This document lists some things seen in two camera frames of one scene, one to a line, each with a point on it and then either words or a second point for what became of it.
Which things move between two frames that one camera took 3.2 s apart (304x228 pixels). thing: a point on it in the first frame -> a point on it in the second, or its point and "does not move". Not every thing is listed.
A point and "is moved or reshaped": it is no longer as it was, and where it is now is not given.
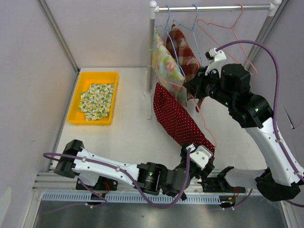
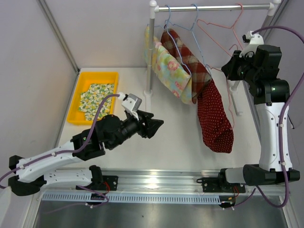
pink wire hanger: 197,103 is moved or reshaped
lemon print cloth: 96,102 does not move
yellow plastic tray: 83,84 does not move
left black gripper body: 183,163 -> 131,126
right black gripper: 196,84 -> 229,69
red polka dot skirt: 179,119 -> 215,123
